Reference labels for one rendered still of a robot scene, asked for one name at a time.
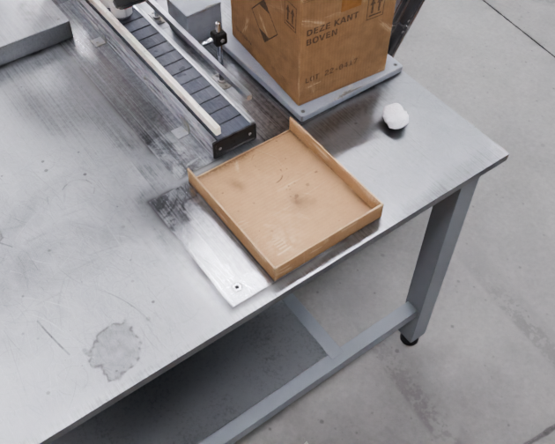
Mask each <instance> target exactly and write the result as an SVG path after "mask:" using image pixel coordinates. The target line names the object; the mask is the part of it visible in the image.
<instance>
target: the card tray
mask: <svg viewBox="0 0 555 444"><path fill-rule="evenodd" d="M187 170H188V177H189V183H190V184H191V185H192V186H193V187H194V188H195V190H196V191H197V192H198V193H199V194H200V196H201V197H202V198H203V199H204V200H205V201H206V203H207V204H208V205H209V206H210V207H211V208H212V209H213V210H214V211H215V212H216V213H217V215H218V216H219V217H220V218H221V219H222V221H223V222H224V223H225V224H226V225H227V227H228V228H229V229H230V230H231V231H232V232H233V234H234V235H235V236H236V237H237V238H238V239H239V241H240V242H241V243H242V244H243V245H244V247H245V248H246V249H247V250H248V251H249V253H250V254H251V255H252V256H253V257H254V258H255V259H256V260H257V261H258V262H259V263H260V265H261V266H262V267H263V268H264V269H265V271H266V272H267V273H268V274H269V275H270V277H271V278H272V279H273V280H274V281H276V280H278V279H279V278H281V277H282V276H284V275H286V274H287V273H289V272H291V271H292V270H295V269H296V268H298V267H299V266H301V265H302V264H303V263H306V262H307V261H309V260H311V259H312V258H314V257H316V256H317V255H319V254H320V253H322V252H324V251H325V250H327V249H329V248H331V247H332V246H334V245H336V244H337V243H338V242H340V241H342V240H344V239H345V238H347V237H349V236H350V235H352V234H354V233H356V232H357V231H358V230H360V229H362V228H363V227H365V226H367V225H369V224H370V223H372V222H374V221H375V220H376V219H378V218H380V217H381V214H382V209H383V205H384V203H383V202H381V201H380V200H379V199H378V198H377V197H376V196H375V195H374V194H373V193H372V192H371V191H370V190H369V189H368V188H367V187H365V186H364V185H363V184H362V183H361V182H360V181H359V180H358V179H357V178H356V177H355V176H354V175H353V174H352V173H350V172H349V171H348V170H347V169H346V168H345V167H344V166H343V165H342V164H341V163H340V162H339V161H338V160H337V159H336V158H334V157H333V156H332V155H331V154H330V153H329V152H328V151H327V150H326V149H325V148H324V147H323V146H322V145H321V144H319V143H318V142H317V141H316V140H315V139H314V138H313V137H312V136H311V135H310V134H309V133H308V132H307V131H306V130H305V129H303V128H302V127H301V126H300V125H299V124H298V123H297V122H296V121H295V120H294V119H293V118H292V117H291V116H290V125H289V130H287V131H285V132H283V133H281V134H279V135H277V136H275V137H273V138H271V139H269V140H267V141H265V142H263V143H261V144H259V145H258V146H256V147H254V148H252V149H250V150H248V151H246V152H243V153H242V154H240V155H238V156H236V157H234V158H232V159H229V160H228V161H226V162H224V163H222V164H220V165H218V166H216V167H214V168H212V169H211V170H209V171H207V172H205V173H203V174H200V175H198V176H195V175H194V174H193V173H192V172H191V170H190V169H189V168H187Z"/></svg>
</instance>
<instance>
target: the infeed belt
mask: <svg viewBox="0 0 555 444"><path fill-rule="evenodd" d="M86 2H87V3H88V4H89V5H90V6H91V7H92V8H93V9H94V10H95V11H96V12H97V13H98V14H99V15H100V17H101V18H102V19H103V20H104V21H105V22H106V23H107V24H108V25H109V26H110V27H111V28H112V29H113V31H114V32H115V33H116V34H117V35H118V36H119V37H120V38H121V39H122V40H123V41H124V42H125V43H126V45H127V46H128V47H129V48H130V49H131V50H132V51H133V52H134V53H135V54H136V55H137V56H138V57H139V59H140V60H141V61H142V62H143V63H144V64H145V65H146V66H147V67H148V68H149V69H150V70H151V71H152V73H153V74H154V75H155V76H156V77H157V78H158V79H159V80H160V81H161V82H162V83H163V84H164V85H165V86H166V88H167V89H168V90H169V91H170V92H171V93H172V94H173V95H174V96H175V97H176V98H177V99H178V100H179V102H180V103H181V104H182V105H183V106H184V107H185V108H186V109H187V110H188V111H189V112H190V113H191V114H192V115H193V116H194V117H195V118H196V119H197V120H198V121H199V122H200V123H201V124H202V125H203V126H204V127H205V129H206V130H207V131H208V132H209V133H210V134H211V135H212V136H213V137H214V138H215V139H216V141H218V142H219V141H221V140H223V139H225V138H227V137H230V136H231V135H233V134H235V133H237V132H239V131H241V130H244V129H245V128H247V127H249V126H251V123H250V122H249V121H248V120H247V119H246V118H245V117H244V116H243V115H241V113H240V112H239V111H238V110H237V109H236V108H235V107H234V106H233V105H231V103H230V102H229V101H228V100H227V99H226V98H225V97H224V96H223V95H221V93H220V92H219V91H218V90H217V89H216V88H215V87H214V86H213V85H211V83H210V82H209V81H208V80H207V79H206V78H205V77H204V76H203V75H202V74H201V73H200V72H199V71H198V70H197V69H196V68H195V67H193V65H192V64H191V63H190V62H189V61H188V60H187V59H186V58H184V56H183V55H182V54H181V53H180V52H179V51H178V50H177V49H175V47H174V46H173V45H172V44H171V43H170V42H169V41H168V40H167V39H166V38H165V37H164V36H163V35H162V34H161V33H160V32H159V31H158V30H157V29H156V28H155V27H154V26H153V25H151V23H150V22H149V21H148V20H147V19H146V18H145V17H143V15H142V14H141V13H140V12H139V11H138V10H137V9H136V8H135V7H134V6H132V11H133V14H132V16H131V17H130V18H127V19H124V20H119V22H120V23H121V24H122V25H123V26H124V27H125V28H126V29H127V30H128V31H129V32H130V33H131V34H132V35H133V36H134V37H135V38H136V39H137V40H138V41H139V43H140V44H141V45H142V46H143V47H144V48H145V49H146V50H147V51H148V52H149V53H150V54H151V55H152V56H153V57H154V58H155V59H156V60H157V61H158V62H159V64H160V65H161V66H162V67H163V68H164V69H165V70H166V71H167V72H168V73H169V74H170V75H171V76H172V77H173V78H174V79H175V80H176V81H177V82H178V83H179V84H180V86H181V87H182V88H183V89H184V90H185V91H186V92H187V93H188V94H189V95H190V96H191V97H192V98H193V99H194V100H195V101H196V102H197V103H198V104H199V105H200V107H201V108H202V109H203V110H204V111H205V112H206V113H207V114H208V115H209V116H210V117H211V118H212V119H213V120H214V121H215V122H216V123H217V124H218V125H219V126H220V131H221V134H219V135H217V136H216V135H215V134H214V133H213V132H212V131H211V130H210V129H209V128H208V127H207V126H206V125H205V124H204V122H203V121H202V120H201V119H200V118H199V117H198V116H197V115H196V114H195V113H194V112H193V111H192V110H191V109H190V108H189V106H188V105H187V104H186V103H185V102H184V101H183V100H182V99H181V98H180V97H179V96H178V95H177V94H176V93H175V91H174V90H173V89H172V88H171V87H170V86H169V85H168V84H167V83H166V82H165V81H164V80H163V79H162V78H161V77H160V75H159V74H158V73H157V72H156V71H155V70H154V69H153V68H152V67H151V66H150V65H149V64H148V63H147V62H146V61H145V59H144V58H143V57H142V56H141V55H139V54H138V52H137V51H136V50H135V49H134V48H133V47H131V45H130V44H129V43H128V42H127V41H126V40H125V39H124V38H123V37H122V36H121V35H120V34H119V33H118V32H117V30H116V29H115V28H114V27H113V26H112V25H111V24H110V23H109V22H108V21H107V20H106V19H105V18H104V17H103V16H102V14H101V13H100V12H99V11H98V10H97V9H96V8H95V7H94V6H93V5H92V4H91V3H90V2H89V1H88V0H86Z"/></svg>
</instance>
